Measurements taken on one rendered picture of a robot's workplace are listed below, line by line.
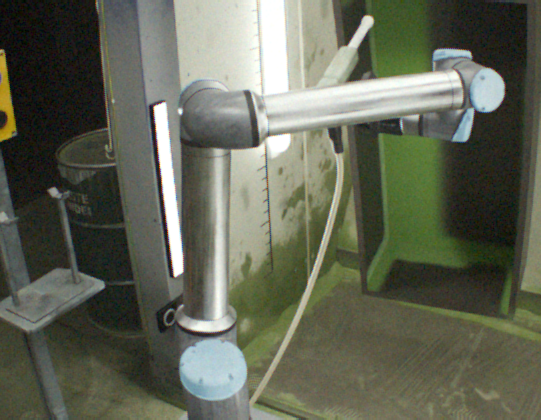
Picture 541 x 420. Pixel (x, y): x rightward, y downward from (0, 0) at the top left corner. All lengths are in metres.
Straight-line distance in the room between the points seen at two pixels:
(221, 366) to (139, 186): 0.96
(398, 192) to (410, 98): 1.34
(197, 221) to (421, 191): 1.33
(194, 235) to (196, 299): 0.16
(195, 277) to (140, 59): 0.83
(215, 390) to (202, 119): 0.58
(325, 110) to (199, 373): 0.62
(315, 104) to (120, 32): 1.00
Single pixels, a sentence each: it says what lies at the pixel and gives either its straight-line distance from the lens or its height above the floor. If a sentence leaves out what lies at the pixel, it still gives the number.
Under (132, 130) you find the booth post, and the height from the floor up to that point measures 1.18.
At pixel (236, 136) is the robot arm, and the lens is 1.24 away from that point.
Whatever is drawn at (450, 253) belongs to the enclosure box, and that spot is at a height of 0.53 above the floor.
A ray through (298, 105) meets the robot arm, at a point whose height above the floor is 1.46.
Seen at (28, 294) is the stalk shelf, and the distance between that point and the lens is 2.11.
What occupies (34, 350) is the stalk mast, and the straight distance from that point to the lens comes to 2.27.
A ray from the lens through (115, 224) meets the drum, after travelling 2.94.
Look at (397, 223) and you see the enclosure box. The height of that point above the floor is 0.62.
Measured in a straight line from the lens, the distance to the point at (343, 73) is 1.67.
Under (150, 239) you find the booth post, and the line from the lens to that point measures 2.32.
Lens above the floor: 1.80
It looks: 24 degrees down
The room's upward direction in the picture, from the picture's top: 3 degrees counter-clockwise
